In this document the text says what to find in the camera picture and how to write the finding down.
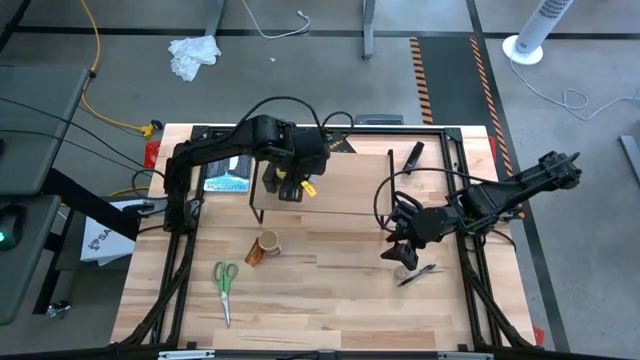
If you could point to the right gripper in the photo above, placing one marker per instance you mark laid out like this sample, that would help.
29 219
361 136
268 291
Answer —
425 225

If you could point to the grey box device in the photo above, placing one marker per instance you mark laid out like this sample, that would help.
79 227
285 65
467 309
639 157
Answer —
378 120

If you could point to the black pen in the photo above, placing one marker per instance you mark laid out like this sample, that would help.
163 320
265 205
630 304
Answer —
417 275

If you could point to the small yellow tag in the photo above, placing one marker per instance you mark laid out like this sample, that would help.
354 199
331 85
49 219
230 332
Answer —
308 188

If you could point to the black book yellow title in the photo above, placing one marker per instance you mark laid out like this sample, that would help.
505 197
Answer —
345 145

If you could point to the grey desk foot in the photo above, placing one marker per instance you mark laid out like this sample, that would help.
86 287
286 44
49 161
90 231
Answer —
631 157

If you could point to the grey desk leg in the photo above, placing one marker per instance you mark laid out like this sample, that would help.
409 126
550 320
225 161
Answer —
215 17
369 30

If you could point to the small clear spice jar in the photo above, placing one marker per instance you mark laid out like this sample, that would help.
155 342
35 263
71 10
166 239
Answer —
400 274

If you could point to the wooden shelf black metal legs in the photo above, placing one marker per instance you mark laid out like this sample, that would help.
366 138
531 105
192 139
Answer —
350 185

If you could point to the black desk frame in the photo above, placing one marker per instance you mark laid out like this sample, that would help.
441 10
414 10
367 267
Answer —
90 202

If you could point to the crumpled white cloth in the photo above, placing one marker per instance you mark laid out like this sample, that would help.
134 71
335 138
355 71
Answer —
192 55

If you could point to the grey desk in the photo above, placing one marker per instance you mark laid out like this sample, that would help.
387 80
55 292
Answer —
25 280
35 130

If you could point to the white tower fan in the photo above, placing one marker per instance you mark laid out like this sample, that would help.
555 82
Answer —
537 25

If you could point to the black table frame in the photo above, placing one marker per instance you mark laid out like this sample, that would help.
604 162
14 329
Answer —
400 130

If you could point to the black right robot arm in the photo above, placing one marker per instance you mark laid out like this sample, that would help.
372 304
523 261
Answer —
515 185

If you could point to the orange spice bottle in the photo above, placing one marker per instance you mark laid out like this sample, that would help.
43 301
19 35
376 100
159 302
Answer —
254 255

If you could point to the red clamp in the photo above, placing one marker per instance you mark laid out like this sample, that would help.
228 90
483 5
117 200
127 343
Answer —
493 147
151 156
538 336

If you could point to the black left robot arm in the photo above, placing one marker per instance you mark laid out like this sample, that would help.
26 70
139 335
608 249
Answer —
220 145

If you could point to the black white illustrated book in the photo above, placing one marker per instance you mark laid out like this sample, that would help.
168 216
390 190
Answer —
227 177

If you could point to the desk caster wheel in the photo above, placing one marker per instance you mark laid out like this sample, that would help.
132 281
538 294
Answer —
58 310

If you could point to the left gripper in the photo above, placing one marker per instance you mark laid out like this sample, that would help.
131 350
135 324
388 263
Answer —
310 150

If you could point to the black computer mouse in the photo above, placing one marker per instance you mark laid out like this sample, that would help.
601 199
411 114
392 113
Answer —
10 227

